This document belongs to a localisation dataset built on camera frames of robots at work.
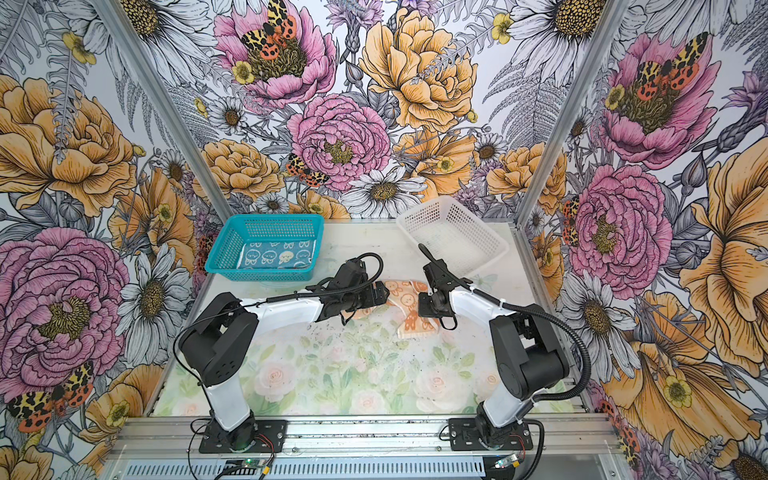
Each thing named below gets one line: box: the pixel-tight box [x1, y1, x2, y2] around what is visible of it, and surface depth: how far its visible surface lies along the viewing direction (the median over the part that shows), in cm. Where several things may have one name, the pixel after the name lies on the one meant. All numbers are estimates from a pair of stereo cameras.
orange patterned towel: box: [354, 280, 441, 339], surface depth 96 cm
